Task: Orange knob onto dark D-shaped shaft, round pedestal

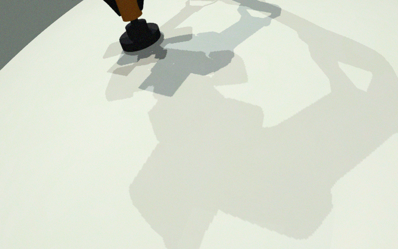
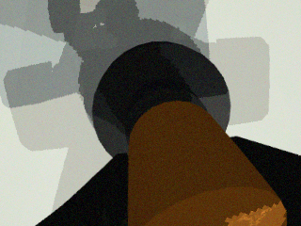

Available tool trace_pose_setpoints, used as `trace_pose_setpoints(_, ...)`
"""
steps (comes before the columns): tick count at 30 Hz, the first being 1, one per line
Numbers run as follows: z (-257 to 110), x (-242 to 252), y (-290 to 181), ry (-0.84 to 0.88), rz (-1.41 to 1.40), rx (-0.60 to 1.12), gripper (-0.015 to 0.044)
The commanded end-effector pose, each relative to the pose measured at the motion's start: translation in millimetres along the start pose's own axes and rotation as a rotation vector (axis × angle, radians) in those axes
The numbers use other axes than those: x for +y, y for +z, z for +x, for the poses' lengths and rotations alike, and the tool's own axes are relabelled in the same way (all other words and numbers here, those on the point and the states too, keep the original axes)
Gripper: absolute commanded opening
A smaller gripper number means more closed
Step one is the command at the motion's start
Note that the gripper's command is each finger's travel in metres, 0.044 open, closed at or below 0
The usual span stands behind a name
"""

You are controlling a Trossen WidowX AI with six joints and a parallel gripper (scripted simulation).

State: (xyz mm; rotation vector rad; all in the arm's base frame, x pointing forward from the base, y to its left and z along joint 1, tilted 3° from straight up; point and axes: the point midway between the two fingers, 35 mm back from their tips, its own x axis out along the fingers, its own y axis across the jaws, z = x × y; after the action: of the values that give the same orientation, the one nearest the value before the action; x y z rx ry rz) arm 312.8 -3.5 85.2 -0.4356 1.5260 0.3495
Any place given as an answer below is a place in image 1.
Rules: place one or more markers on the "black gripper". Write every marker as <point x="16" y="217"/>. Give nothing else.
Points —
<point x="113" y="5"/>

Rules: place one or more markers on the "orange knob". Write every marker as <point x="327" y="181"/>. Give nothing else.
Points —
<point x="128" y="9"/>

